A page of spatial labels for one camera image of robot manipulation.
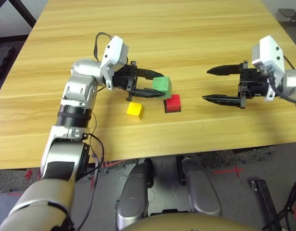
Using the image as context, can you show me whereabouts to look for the black speckled floor mat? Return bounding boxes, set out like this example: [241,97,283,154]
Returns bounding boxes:
[200,146,276,169]

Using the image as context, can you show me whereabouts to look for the black cable bundle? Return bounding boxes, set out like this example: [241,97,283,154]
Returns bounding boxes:
[262,156,296,231]

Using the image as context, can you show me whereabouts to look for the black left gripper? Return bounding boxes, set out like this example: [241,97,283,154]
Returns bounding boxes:
[113,61,167,102]

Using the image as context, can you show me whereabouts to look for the yellow wooden block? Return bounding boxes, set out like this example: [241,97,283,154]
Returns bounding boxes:
[127,102,144,121]

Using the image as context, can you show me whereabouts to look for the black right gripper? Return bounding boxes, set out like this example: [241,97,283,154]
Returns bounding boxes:
[202,60,270,109]

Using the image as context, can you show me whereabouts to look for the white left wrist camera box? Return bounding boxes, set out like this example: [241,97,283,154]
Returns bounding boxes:
[99,35,129,91]

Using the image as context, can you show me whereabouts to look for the grey left robot leg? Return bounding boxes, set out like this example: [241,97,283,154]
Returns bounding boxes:
[115,158,154,231]

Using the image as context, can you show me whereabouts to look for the black foam floor mat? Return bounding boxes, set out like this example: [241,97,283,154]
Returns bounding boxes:
[0,45,17,81]

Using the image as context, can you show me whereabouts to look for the black metal table frame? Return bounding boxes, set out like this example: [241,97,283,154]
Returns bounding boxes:
[0,0,37,29]

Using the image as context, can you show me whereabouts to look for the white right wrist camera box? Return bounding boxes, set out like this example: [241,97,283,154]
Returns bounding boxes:
[251,35,286,102]

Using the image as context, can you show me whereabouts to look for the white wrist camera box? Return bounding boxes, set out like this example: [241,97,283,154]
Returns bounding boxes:
[99,35,129,91]
[251,35,286,102]

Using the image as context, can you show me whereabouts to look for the grey right robot leg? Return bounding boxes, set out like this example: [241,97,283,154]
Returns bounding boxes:
[176,155,222,217]

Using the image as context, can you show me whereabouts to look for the black tripod stand with tray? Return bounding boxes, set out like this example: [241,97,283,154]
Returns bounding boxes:
[278,4,296,24]

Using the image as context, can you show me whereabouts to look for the black left wrist camera cable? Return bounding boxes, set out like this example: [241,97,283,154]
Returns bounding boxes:
[94,32,114,63]

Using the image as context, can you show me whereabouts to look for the thin black left arm wire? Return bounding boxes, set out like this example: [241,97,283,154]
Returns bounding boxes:
[75,113,105,231]

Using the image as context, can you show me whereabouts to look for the black rectangular floor device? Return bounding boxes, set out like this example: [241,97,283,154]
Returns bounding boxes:
[250,179,281,231]

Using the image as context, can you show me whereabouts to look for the grey robot leg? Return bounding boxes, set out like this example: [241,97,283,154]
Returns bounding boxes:
[115,158,154,231]
[176,155,222,217]

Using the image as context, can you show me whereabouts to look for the tan robot torso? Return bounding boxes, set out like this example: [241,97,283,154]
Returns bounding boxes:
[123,213,261,231]

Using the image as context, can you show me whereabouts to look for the green wooden block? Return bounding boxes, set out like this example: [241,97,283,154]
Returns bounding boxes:
[152,76,173,100]

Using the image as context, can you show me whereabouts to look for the red wooden block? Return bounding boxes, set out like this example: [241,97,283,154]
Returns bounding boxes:
[166,94,181,113]

